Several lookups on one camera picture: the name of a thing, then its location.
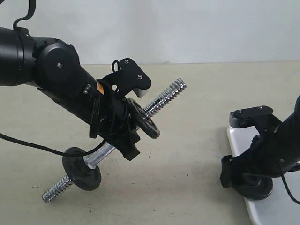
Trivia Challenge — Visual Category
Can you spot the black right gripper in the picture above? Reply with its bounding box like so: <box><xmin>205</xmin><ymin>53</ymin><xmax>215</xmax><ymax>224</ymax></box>
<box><xmin>219</xmin><ymin>131</ymin><xmax>295</xmax><ymax>188</ymax></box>

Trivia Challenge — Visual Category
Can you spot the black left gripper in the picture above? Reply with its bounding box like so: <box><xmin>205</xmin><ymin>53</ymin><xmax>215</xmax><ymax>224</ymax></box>
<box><xmin>91</xmin><ymin>82</ymin><xmax>140</xmax><ymax>161</ymax></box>

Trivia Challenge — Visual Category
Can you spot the black weight plate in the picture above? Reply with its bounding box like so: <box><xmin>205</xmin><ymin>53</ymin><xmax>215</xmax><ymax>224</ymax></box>
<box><xmin>62</xmin><ymin>156</ymin><xmax>102</xmax><ymax>191</ymax></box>
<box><xmin>232</xmin><ymin>175</ymin><xmax>273</xmax><ymax>200</ymax></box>

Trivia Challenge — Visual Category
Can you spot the chrome threaded dumbbell bar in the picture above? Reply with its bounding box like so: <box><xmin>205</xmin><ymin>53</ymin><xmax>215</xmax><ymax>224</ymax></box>
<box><xmin>42</xmin><ymin>78</ymin><xmax>187</xmax><ymax>203</ymax></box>

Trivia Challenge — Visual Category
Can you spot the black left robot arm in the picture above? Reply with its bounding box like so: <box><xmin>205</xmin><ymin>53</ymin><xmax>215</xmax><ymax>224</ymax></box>
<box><xmin>0</xmin><ymin>28</ymin><xmax>151</xmax><ymax>160</ymax></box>

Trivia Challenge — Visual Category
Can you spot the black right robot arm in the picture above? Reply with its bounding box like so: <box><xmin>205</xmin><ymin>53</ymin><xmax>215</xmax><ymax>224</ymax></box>
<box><xmin>220</xmin><ymin>100</ymin><xmax>300</xmax><ymax>188</ymax></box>

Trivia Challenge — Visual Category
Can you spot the black weight plate far end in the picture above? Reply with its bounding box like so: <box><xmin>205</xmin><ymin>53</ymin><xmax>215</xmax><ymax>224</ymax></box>
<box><xmin>127</xmin><ymin>97</ymin><xmax>160</xmax><ymax>139</ymax></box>

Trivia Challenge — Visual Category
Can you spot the white rectangular tray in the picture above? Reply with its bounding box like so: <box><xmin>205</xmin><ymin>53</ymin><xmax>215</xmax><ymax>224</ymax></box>
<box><xmin>227</xmin><ymin>127</ymin><xmax>300</xmax><ymax>225</ymax></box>

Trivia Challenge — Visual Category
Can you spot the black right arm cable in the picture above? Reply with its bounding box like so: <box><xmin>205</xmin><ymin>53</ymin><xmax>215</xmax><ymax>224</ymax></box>
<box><xmin>280</xmin><ymin>173</ymin><xmax>300</xmax><ymax>204</ymax></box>

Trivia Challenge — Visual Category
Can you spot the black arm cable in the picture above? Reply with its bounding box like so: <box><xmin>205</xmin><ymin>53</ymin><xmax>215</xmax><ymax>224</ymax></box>
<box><xmin>0</xmin><ymin>0</ymin><xmax>129</xmax><ymax>158</ymax></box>
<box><xmin>280</xmin><ymin>173</ymin><xmax>300</xmax><ymax>204</ymax></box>

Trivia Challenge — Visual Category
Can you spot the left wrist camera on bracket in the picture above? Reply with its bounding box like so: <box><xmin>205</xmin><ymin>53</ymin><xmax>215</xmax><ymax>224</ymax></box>
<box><xmin>112</xmin><ymin>58</ymin><xmax>152</xmax><ymax>98</ymax></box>

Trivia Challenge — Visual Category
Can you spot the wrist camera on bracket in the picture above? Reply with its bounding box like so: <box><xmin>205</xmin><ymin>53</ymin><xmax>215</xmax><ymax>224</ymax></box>
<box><xmin>229</xmin><ymin>105</ymin><xmax>282</xmax><ymax>136</ymax></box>
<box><xmin>112</xmin><ymin>58</ymin><xmax>152</xmax><ymax>98</ymax></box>

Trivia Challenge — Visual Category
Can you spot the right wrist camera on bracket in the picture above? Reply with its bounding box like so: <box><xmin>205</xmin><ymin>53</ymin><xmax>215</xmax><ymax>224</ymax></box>
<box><xmin>229</xmin><ymin>105</ymin><xmax>282</xmax><ymax>136</ymax></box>

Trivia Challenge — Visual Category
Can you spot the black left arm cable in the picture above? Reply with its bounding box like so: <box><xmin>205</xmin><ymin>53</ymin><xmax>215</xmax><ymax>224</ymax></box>
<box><xmin>0</xmin><ymin>0</ymin><xmax>129</xmax><ymax>158</ymax></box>

